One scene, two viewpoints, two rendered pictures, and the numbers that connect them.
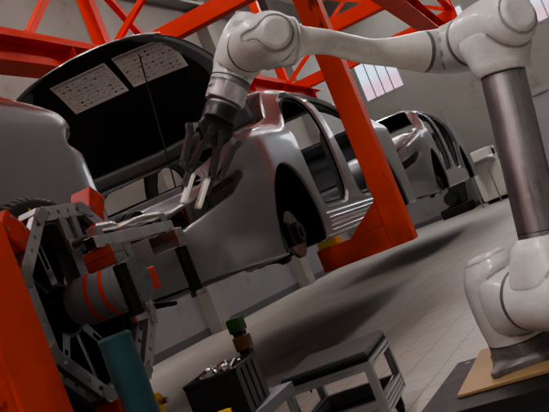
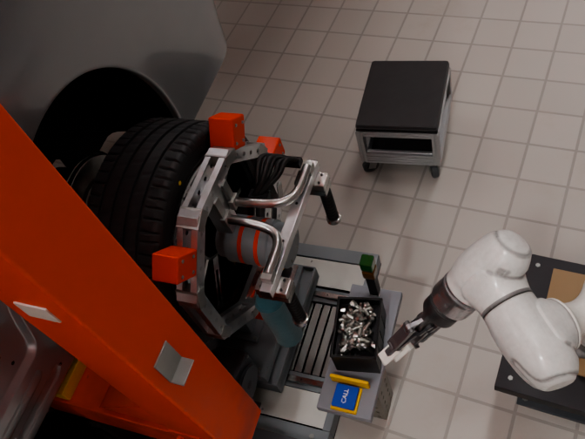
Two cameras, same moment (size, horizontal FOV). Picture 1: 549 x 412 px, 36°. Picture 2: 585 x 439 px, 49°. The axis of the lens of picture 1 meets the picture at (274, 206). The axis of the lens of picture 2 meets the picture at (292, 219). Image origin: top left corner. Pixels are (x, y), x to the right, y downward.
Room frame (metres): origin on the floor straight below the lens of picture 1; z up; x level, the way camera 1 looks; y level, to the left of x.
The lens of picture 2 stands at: (1.24, 0.08, 2.32)
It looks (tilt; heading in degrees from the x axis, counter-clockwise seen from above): 53 degrees down; 16
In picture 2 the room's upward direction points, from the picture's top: 23 degrees counter-clockwise
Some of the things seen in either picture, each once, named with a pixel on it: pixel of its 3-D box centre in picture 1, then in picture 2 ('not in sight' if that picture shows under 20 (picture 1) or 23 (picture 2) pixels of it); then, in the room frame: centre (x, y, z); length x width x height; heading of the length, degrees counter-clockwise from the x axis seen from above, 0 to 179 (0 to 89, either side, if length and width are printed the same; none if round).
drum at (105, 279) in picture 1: (108, 291); (258, 240); (2.26, 0.50, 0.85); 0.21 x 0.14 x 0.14; 70
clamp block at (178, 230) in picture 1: (167, 240); (312, 183); (2.37, 0.32, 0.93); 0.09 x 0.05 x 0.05; 70
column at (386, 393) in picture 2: not in sight; (368, 383); (2.04, 0.29, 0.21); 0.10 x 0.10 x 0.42; 70
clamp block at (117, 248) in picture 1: (104, 257); (274, 287); (2.05, 0.43, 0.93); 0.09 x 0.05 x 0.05; 70
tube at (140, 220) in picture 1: (118, 218); (268, 177); (2.33, 0.42, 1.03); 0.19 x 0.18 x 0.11; 70
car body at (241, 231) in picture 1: (242, 178); not in sight; (7.27, 0.17, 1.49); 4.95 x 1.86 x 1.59; 160
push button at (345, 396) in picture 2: not in sight; (346, 397); (1.91, 0.34, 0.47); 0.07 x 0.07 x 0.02; 70
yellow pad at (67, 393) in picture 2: not in sight; (58, 370); (2.01, 1.17, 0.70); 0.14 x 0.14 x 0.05; 70
